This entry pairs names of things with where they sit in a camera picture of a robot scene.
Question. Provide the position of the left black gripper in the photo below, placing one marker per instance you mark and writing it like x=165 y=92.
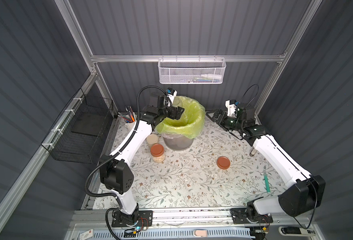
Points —
x=173 y=111

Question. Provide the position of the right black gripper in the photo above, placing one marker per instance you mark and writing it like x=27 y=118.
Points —
x=222 y=116

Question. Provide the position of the grey bin with green bag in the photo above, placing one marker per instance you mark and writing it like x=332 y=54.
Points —
x=179 y=135

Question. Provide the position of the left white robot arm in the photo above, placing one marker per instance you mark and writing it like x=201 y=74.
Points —
x=116 y=175

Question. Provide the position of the oatmeal jar with beige lid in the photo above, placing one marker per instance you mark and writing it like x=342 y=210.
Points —
x=152 y=139

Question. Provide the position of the white tube in basket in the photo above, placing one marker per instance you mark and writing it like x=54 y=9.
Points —
x=212 y=77

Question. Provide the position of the pens in cup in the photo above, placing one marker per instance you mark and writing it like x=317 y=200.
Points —
x=129 y=117

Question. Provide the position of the white pen cup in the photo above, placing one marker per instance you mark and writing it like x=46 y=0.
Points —
x=130 y=125

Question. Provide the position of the small beige object on table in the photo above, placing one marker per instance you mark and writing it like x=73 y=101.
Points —
x=253 y=152

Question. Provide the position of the green pen on table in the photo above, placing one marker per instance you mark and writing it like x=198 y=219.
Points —
x=266 y=182

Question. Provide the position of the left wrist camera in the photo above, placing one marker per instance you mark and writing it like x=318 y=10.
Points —
x=171 y=94

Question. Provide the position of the white wire wall basket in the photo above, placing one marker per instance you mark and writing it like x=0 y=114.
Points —
x=189 y=70

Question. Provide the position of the black wire side basket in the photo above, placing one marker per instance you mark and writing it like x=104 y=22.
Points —
x=80 y=137

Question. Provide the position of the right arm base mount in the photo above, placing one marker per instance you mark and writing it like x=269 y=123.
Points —
x=249 y=216

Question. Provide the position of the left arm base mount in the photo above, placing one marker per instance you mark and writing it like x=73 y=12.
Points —
x=137 y=219

